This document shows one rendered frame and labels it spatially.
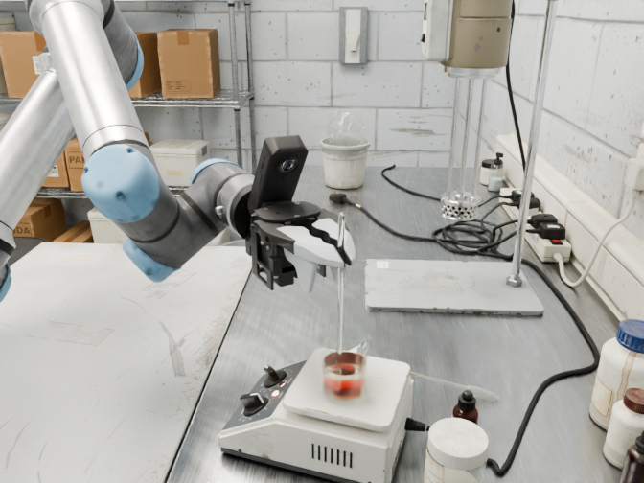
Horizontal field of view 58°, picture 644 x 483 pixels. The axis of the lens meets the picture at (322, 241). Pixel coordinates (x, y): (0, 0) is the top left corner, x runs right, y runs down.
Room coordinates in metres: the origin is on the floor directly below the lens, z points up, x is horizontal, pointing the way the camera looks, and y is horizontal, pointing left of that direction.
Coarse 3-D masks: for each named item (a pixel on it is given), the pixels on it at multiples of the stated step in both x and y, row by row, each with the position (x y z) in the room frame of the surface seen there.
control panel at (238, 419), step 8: (304, 360) 0.62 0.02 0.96; (288, 368) 0.62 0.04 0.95; (296, 368) 0.61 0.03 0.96; (264, 376) 0.63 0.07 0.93; (288, 376) 0.60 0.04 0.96; (296, 376) 0.59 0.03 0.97; (256, 384) 0.62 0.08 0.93; (288, 384) 0.57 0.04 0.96; (256, 392) 0.60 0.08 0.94; (264, 392) 0.58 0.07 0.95; (272, 392) 0.57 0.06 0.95; (280, 392) 0.56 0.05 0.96; (272, 400) 0.55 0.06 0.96; (280, 400) 0.54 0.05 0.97; (240, 408) 0.57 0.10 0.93; (264, 408) 0.54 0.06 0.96; (272, 408) 0.53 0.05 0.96; (232, 416) 0.56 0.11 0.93; (240, 416) 0.55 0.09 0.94; (256, 416) 0.53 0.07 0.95; (264, 416) 0.52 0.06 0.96; (232, 424) 0.54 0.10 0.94; (240, 424) 0.53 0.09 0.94
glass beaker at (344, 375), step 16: (320, 336) 0.53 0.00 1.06; (352, 336) 0.55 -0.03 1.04; (368, 336) 0.52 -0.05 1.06; (336, 352) 0.50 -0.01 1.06; (352, 352) 0.50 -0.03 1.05; (368, 352) 0.52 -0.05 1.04; (336, 368) 0.50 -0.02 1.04; (352, 368) 0.50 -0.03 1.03; (336, 384) 0.50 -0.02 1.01; (352, 384) 0.50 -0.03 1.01; (336, 400) 0.50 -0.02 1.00; (352, 400) 0.50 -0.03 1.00
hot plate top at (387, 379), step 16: (320, 352) 0.61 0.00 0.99; (304, 368) 0.57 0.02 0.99; (320, 368) 0.57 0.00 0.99; (368, 368) 0.57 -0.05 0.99; (384, 368) 0.57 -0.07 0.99; (400, 368) 0.57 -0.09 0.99; (304, 384) 0.54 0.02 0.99; (320, 384) 0.54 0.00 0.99; (368, 384) 0.54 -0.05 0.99; (384, 384) 0.54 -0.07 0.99; (400, 384) 0.54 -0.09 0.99; (288, 400) 0.51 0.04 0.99; (304, 400) 0.51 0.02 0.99; (320, 400) 0.51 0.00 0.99; (368, 400) 0.51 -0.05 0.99; (384, 400) 0.51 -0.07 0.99; (400, 400) 0.52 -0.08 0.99; (320, 416) 0.49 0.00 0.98; (336, 416) 0.49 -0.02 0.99; (352, 416) 0.49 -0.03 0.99; (368, 416) 0.49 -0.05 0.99; (384, 416) 0.49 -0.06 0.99
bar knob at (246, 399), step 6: (246, 396) 0.56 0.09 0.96; (252, 396) 0.55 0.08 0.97; (258, 396) 0.55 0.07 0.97; (246, 402) 0.55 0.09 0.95; (252, 402) 0.55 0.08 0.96; (258, 402) 0.54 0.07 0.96; (264, 402) 0.55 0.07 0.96; (246, 408) 0.55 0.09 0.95; (252, 408) 0.55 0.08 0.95; (258, 408) 0.54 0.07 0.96; (246, 414) 0.54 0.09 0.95; (252, 414) 0.54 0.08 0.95
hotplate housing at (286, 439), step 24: (408, 384) 0.57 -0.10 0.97; (408, 408) 0.56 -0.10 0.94; (240, 432) 0.52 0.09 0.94; (264, 432) 0.51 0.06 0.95; (288, 432) 0.50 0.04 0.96; (312, 432) 0.49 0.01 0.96; (336, 432) 0.49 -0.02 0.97; (360, 432) 0.48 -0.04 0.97; (384, 432) 0.48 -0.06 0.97; (240, 456) 0.52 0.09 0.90; (264, 456) 0.51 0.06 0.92; (288, 456) 0.50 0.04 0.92; (312, 456) 0.49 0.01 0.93; (336, 456) 0.48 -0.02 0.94; (360, 456) 0.47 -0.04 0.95; (384, 456) 0.47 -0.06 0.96; (336, 480) 0.49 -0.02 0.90; (360, 480) 0.47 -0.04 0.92; (384, 480) 0.47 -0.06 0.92
